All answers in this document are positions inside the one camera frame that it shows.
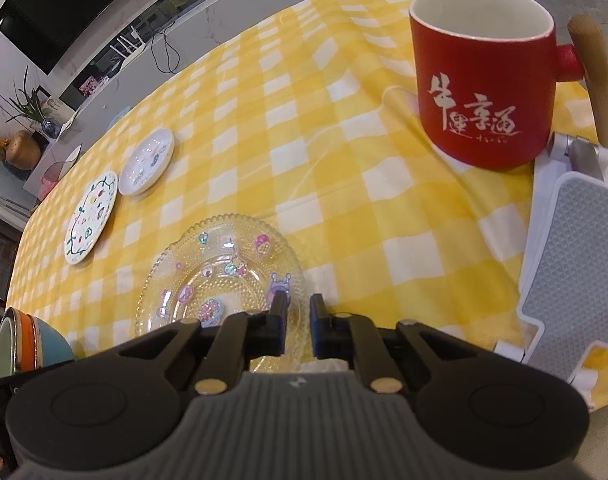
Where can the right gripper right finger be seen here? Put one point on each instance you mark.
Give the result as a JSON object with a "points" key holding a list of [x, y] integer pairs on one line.
{"points": [[355, 339]]}

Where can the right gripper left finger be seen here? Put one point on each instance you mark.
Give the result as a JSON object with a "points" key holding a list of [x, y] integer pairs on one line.
{"points": [[242, 338]]}

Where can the clear glass sticker plate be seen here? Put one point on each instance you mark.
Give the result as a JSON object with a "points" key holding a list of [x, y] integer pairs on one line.
{"points": [[224, 265]]}

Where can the blue steel bowl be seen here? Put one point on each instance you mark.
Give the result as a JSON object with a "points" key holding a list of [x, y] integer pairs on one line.
{"points": [[51, 347]]}

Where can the white fruit pattern plate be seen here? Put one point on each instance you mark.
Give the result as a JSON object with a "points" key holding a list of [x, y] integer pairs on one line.
{"points": [[90, 217]]}

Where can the small white sticker plate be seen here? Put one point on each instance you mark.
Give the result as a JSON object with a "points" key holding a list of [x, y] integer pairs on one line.
{"points": [[147, 163]]}

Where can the orange steel bowl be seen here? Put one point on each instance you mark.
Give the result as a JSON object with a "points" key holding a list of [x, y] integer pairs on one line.
{"points": [[24, 331]]}

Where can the green ceramic bowl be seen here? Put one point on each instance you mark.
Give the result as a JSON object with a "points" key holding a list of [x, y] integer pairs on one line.
{"points": [[8, 352]]}

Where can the yellow checkered tablecloth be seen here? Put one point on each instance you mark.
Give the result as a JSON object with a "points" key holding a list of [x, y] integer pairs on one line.
{"points": [[308, 120]]}

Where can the white phone stand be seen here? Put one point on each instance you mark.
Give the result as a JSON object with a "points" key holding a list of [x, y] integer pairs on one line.
{"points": [[563, 286]]}

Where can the blue vase with plant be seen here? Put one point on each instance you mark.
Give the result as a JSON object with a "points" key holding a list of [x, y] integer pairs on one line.
{"points": [[29, 104]]}

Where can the brown round vase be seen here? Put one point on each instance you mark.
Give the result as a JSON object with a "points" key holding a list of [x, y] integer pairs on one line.
{"points": [[22, 151]]}

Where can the white wifi router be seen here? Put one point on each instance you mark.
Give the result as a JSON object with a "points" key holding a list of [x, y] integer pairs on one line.
{"points": [[127, 43]]}

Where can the red mug wooden handle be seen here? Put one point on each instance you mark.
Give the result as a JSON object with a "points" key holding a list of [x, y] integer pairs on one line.
{"points": [[487, 72]]}

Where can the black wall television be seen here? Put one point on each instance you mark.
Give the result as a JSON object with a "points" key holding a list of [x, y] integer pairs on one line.
{"points": [[43, 30]]}

